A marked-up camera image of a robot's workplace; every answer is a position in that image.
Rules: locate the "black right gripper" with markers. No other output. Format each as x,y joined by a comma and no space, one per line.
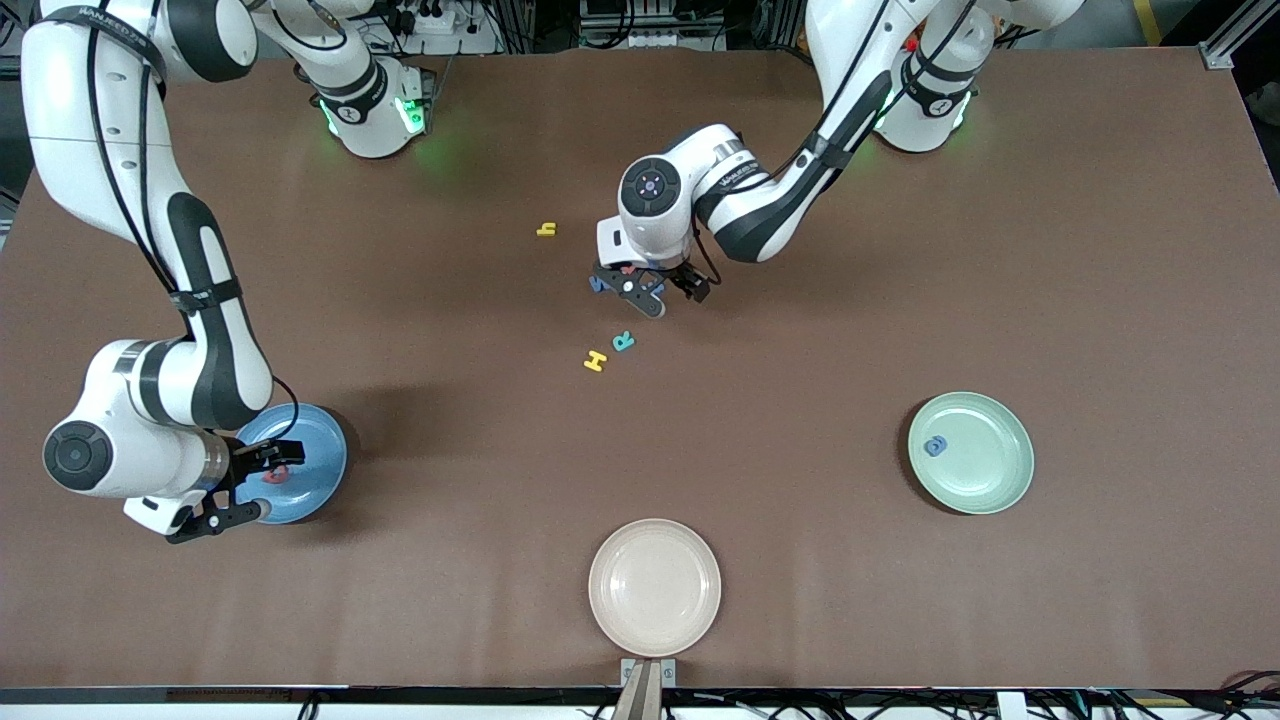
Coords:
246,461

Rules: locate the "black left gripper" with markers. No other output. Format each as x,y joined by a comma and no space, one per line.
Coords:
684,277

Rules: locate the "red letter Q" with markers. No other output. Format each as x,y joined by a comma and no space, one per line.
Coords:
275,477

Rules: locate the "small blue letter a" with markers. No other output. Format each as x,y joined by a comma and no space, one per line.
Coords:
934,446

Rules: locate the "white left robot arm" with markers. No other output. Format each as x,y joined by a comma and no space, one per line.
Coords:
665,230

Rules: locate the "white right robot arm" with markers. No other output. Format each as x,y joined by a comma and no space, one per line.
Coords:
100,150

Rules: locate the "blue plate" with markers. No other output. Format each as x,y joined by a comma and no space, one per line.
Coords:
315,480

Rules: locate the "beige plate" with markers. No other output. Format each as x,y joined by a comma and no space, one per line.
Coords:
655,588

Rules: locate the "green plate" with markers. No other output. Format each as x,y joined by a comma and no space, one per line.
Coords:
985,470

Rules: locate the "teal letter R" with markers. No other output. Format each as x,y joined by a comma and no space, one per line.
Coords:
623,341

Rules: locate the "white power strip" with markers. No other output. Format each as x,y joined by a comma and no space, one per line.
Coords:
440,25
650,38

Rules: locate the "brown table cover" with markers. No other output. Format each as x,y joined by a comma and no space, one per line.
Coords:
800,560

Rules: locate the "black table edge rail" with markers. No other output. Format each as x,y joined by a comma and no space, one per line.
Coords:
400,694

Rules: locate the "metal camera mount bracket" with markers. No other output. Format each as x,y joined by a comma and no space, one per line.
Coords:
648,675

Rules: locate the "aluminium frame post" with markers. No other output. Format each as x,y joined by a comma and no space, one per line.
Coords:
1235,35

